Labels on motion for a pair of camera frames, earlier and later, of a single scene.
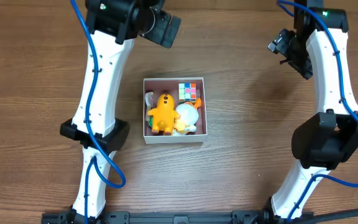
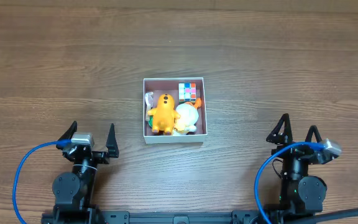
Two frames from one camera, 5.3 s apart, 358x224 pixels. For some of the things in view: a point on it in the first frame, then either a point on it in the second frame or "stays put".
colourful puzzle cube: [187, 91] stays put
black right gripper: [295, 58] to [298, 151]
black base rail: [176, 217] stays put
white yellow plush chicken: [189, 116] stays put
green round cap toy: [150, 121] stays put
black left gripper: [165, 32] to [92, 154]
